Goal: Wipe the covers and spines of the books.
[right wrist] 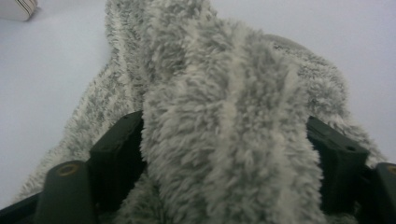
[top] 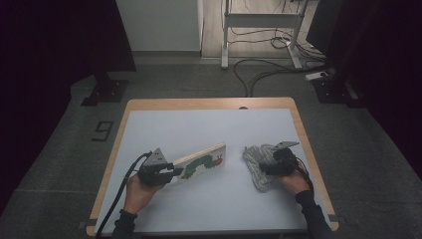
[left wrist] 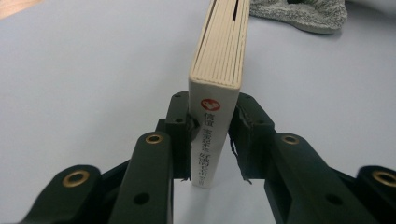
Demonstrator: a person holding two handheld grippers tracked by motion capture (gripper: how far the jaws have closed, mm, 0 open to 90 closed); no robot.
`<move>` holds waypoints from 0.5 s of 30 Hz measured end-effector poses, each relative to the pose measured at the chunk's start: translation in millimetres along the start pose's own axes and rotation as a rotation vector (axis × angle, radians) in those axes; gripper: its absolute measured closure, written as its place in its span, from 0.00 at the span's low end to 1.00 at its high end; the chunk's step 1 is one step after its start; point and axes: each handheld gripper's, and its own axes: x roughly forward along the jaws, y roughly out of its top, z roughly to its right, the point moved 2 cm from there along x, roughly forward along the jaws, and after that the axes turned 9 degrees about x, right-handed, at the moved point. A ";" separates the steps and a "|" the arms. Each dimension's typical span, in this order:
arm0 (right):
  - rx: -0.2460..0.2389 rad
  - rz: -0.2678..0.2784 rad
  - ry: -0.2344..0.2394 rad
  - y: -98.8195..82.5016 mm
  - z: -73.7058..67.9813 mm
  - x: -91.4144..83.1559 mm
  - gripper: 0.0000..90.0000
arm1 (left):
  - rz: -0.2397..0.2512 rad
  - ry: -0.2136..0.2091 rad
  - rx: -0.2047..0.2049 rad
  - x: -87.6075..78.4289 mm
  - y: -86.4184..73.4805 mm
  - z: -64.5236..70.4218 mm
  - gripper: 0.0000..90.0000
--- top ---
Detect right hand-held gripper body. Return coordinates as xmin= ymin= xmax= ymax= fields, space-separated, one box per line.
xmin=264 ymin=140 xmax=301 ymax=177

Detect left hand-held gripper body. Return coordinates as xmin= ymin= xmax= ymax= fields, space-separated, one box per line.
xmin=137 ymin=147 xmax=175 ymax=187

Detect grey striped knitted cloth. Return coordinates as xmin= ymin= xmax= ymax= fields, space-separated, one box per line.
xmin=242 ymin=143 xmax=283 ymax=193

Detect caterpillar picture board book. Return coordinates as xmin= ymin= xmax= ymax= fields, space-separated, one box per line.
xmin=172 ymin=142 xmax=227 ymax=182

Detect person's right hand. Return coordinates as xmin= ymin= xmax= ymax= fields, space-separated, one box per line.
xmin=277 ymin=163 xmax=312 ymax=196

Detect person's left hand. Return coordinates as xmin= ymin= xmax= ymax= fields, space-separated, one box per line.
xmin=123 ymin=174 xmax=163 ymax=215

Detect pale blue table mat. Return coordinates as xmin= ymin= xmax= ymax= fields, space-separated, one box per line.
xmin=94 ymin=109 xmax=332 ymax=235

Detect wooden table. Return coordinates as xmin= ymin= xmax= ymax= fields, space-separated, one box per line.
xmin=86 ymin=97 xmax=340 ymax=237

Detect black stand base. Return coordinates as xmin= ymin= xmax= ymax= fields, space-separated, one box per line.
xmin=312 ymin=78 xmax=361 ymax=109
xmin=81 ymin=71 xmax=129 ymax=108

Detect white power strip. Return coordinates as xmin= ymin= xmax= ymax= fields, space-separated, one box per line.
xmin=305 ymin=70 xmax=329 ymax=82

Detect black monitor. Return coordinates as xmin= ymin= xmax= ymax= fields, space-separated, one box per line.
xmin=306 ymin=0 xmax=346 ymax=58

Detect dark curtain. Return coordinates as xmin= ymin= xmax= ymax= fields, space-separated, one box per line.
xmin=0 ymin=0 xmax=137 ymax=213
xmin=331 ymin=0 xmax=422 ymax=180

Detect white cabinet panel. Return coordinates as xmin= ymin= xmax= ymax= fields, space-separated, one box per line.
xmin=114 ymin=0 xmax=204 ymax=53

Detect black red right gripper cable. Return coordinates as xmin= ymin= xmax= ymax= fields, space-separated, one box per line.
xmin=288 ymin=158 xmax=315 ymax=194

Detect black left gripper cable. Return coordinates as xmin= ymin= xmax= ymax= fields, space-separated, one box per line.
xmin=96 ymin=151 xmax=153 ymax=239

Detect black floor cables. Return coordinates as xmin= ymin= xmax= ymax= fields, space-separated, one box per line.
xmin=230 ymin=26 xmax=330 ymax=98

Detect white metal desk frame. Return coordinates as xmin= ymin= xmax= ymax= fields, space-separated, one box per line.
xmin=221 ymin=0 xmax=312 ymax=70

